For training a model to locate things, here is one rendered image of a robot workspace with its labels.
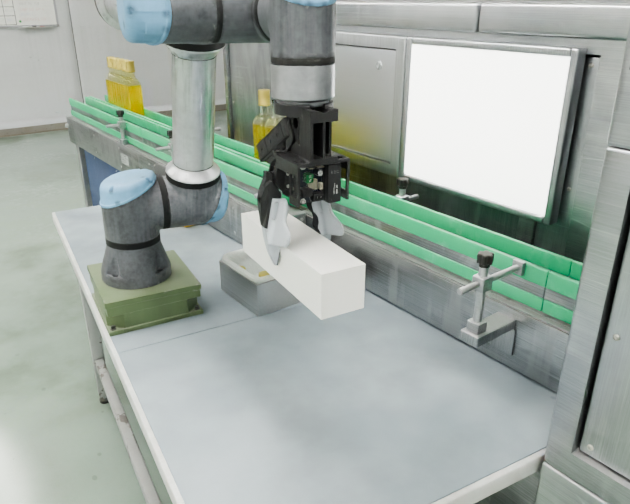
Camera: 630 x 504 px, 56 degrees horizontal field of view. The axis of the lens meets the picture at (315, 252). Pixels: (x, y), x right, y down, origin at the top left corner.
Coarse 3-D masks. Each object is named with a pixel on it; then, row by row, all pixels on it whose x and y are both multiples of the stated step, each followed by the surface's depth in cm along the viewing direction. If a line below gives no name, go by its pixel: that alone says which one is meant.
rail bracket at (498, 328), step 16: (480, 256) 98; (480, 272) 100; (512, 272) 105; (464, 288) 98; (480, 288) 100; (480, 304) 102; (480, 320) 103; (496, 320) 108; (512, 320) 108; (464, 336) 105; (480, 336) 103; (496, 336) 106; (512, 336) 109; (512, 352) 111
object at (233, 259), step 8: (224, 256) 139; (232, 256) 141; (240, 256) 143; (248, 256) 144; (232, 264) 135; (240, 264) 143; (248, 264) 145; (256, 264) 146; (240, 272) 132; (248, 272) 131; (256, 272) 147; (256, 280) 129; (264, 280) 129
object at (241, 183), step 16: (80, 112) 270; (96, 112) 250; (112, 128) 240; (128, 128) 224; (144, 144) 215; (160, 144) 203; (240, 176) 163; (256, 176) 157; (240, 192) 165; (256, 192) 159
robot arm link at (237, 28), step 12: (228, 0) 69; (240, 0) 69; (252, 0) 70; (228, 12) 69; (240, 12) 69; (252, 12) 70; (228, 24) 70; (240, 24) 70; (252, 24) 71; (228, 36) 71; (240, 36) 72; (252, 36) 72; (264, 36) 71
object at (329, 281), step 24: (288, 216) 86; (312, 240) 78; (264, 264) 83; (288, 264) 76; (312, 264) 71; (336, 264) 71; (360, 264) 71; (288, 288) 77; (312, 288) 71; (336, 288) 70; (360, 288) 72; (336, 312) 71
